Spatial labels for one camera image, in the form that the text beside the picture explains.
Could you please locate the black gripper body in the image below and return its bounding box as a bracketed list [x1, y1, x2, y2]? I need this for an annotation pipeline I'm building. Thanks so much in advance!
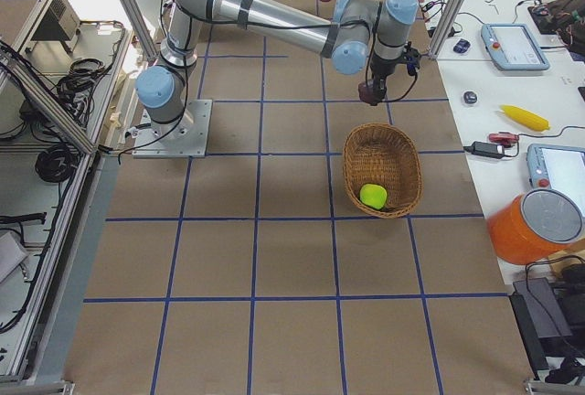
[367, 45, 421, 89]

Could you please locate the dark red apple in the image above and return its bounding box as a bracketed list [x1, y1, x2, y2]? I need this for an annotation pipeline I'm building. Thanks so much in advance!
[357, 80, 387, 106]

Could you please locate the green apple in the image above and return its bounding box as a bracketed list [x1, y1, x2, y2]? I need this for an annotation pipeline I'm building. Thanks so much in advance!
[359, 183, 388, 210]

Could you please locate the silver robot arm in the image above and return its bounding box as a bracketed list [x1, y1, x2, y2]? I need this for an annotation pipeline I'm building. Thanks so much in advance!
[135, 0, 420, 142]

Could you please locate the woven wicker basket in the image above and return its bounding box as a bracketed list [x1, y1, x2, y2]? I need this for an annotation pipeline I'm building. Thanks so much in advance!
[343, 123, 423, 219]

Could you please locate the dark blue computer mouse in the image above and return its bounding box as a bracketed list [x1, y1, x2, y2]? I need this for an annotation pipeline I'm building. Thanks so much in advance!
[452, 38, 471, 54]

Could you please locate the grey round mouse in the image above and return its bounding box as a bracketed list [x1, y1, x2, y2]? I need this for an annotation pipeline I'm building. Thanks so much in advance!
[463, 91, 478, 105]

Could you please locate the blue teach pendant tablet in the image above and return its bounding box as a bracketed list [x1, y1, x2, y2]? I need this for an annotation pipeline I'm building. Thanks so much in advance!
[480, 24, 549, 71]

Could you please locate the black power adapter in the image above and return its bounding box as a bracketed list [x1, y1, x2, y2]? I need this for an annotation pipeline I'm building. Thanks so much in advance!
[463, 141, 505, 159]

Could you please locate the red small device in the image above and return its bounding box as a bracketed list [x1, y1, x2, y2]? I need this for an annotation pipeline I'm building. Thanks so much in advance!
[488, 132, 519, 148]

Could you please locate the yellow toy corn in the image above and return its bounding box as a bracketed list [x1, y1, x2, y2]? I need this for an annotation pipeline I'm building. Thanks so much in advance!
[499, 104, 550, 133]

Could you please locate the orange cylinder container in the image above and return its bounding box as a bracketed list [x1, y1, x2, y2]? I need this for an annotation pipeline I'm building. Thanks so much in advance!
[487, 188, 584, 265]

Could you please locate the aluminium frame post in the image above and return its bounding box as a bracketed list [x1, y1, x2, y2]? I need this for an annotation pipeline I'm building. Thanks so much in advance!
[428, 0, 464, 59]

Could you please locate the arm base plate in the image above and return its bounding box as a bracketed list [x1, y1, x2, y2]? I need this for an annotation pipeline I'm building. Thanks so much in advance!
[132, 99, 213, 158]

